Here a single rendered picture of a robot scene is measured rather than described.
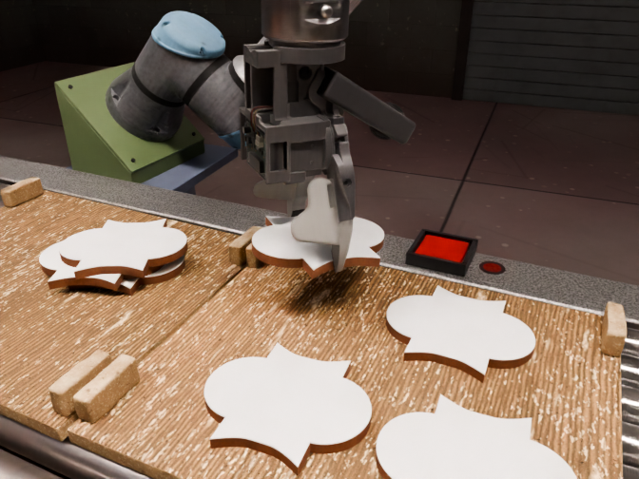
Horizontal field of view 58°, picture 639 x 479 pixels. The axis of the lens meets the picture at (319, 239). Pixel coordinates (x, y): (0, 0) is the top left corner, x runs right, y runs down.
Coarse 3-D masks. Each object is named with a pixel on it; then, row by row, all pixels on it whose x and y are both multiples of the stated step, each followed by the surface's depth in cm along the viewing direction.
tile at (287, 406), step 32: (288, 352) 53; (224, 384) 49; (256, 384) 49; (288, 384) 49; (320, 384) 49; (352, 384) 49; (224, 416) 46; (256, 416) 46; (288, 416) 46; (320, 416) 46; (352, 416) 46; (256, 448) 44; (288, 448) 43; (320, 448) 44
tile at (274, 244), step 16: (272, 224) 62; (288, 224) 62; (368, 224) 63; (256, 240) 58; (272, 240) 58; (288, 240) 58; (352, 240) 59; (368, 240) 59; (256, 256) 57; (272, 256) 55; (288, 256) 55; (304, 256) 56; (320, 256) 56; (352, 256) 56; (368, 256) 57; (320, 272) 55
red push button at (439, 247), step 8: (424, 240) 76; (432, 240) 76; (440, 240) 76; (448, 240) 76; (456, 240) 76; (424, 248) 74; (432, 248) 74; (440, 248) 74; (448, 248) 74; (456, 248) 74; (464, 248) 74; (432, 256) 72; (440, 256) 72; (448, 256) 72; (456, 256) 72; (464, 256) 73
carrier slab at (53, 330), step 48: (48, 192) 88; (0, 240) 74; (48, 240) 74; (192, 240) 74; (0, 288) 64; (48, 288) 64; (96, 288) 64; (144, 288) 64; (192, 288) 64; (0, 336) 57; (48, 336) 57; (96, 336) 57; (144, 336) 57; (0, 384) 51; (48, 384) 51; (48, 432) 47
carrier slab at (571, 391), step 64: (192, 320) 59; (256, 320) 59; (320, 320) 59; (384, 320) 59; (576, 320) 59; (192, 384) 51; (384, 384) 51; (448, 384) 51; (512, 384) 51; (576, 384) 51; (128, 448) 44; (192, 448) 44; (576, 448) 44
